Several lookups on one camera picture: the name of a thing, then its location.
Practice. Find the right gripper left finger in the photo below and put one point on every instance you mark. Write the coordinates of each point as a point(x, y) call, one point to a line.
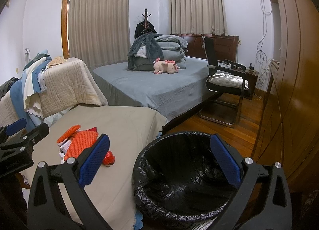
point(58, 200)

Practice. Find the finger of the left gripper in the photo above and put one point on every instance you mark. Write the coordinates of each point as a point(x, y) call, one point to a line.
point(12, 129)
point(31, 138)

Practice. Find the black office chair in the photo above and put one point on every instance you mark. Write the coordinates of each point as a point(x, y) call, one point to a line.
point(221, 111)

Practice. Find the pink plush pig toy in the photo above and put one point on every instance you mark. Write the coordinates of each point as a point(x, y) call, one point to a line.
point(165, 66)

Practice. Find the dark wooden headboard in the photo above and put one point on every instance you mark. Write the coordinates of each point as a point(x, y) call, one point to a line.
point(225, 46)

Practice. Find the beige curtain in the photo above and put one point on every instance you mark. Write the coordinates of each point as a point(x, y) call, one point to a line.
point(200, 17)
point(98, 31)

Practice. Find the right beige curtain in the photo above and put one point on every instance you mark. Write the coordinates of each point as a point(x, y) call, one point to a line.
point(200, 17)

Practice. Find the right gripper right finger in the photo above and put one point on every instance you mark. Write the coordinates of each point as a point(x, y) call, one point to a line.
point(262, 198)

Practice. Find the white blue medicine box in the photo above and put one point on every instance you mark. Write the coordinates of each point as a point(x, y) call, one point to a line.
point(65, 145)

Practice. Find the wooden coat rack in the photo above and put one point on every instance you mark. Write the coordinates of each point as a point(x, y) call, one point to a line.
point(146, 20)

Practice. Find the silver cushion on chair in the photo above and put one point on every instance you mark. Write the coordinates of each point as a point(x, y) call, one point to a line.
point(226, 80)

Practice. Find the red knitted glove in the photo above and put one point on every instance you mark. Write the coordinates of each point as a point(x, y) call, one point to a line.
point(109, 159)

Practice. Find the grey sheet bed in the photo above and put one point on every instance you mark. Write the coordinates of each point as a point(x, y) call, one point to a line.
point(169, 94)

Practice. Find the blue white scalloped cloth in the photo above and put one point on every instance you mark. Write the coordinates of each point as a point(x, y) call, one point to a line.
point(25, 93)

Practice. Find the left beige curtain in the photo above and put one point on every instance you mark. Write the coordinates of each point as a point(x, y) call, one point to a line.
point(98, 31)

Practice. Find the black lined trash bin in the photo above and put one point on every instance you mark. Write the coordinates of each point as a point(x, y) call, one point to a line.
point(177, 181)

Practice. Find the wooden nightstand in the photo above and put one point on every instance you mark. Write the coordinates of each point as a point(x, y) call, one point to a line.
point(251, 78)

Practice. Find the folded grey blanket pile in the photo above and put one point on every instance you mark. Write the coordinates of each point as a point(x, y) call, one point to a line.
point(174, 48)

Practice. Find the beige quilted cover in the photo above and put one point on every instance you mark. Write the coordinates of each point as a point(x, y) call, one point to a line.
point(67, 85)

